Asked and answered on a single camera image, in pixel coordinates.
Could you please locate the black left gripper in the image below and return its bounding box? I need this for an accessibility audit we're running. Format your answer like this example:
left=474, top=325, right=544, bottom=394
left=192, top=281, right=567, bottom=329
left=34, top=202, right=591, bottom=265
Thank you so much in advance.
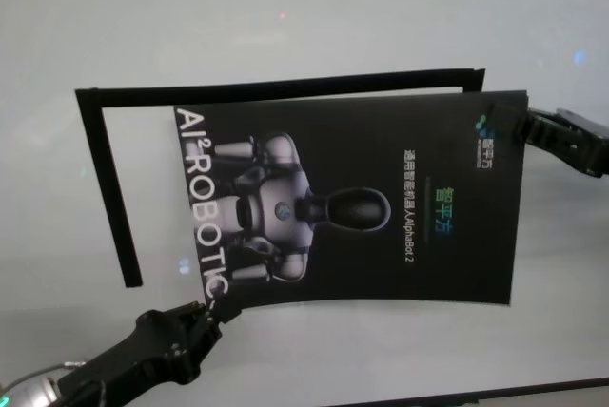
left=56, top=300, right=244, bottom=407

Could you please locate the gray left wrist cable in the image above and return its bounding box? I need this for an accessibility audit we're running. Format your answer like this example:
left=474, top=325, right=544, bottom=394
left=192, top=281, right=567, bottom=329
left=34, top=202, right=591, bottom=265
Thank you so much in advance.
left=4, top=359, right=91, bottom=382

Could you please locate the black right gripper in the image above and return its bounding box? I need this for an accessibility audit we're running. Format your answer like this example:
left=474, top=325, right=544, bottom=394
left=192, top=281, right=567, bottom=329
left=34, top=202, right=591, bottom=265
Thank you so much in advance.
left=485, top=102, right=609, bottom=179

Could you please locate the black tape frame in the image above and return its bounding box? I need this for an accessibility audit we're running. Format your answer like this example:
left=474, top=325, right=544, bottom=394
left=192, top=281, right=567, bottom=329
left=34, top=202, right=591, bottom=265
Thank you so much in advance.
left=74, top=67, right=486, bottom=289

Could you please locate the black robot print poster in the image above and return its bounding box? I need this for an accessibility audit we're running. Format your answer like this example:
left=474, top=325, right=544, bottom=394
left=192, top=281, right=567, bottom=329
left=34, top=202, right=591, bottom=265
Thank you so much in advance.
left=171, top=88, right=531, bottom=325

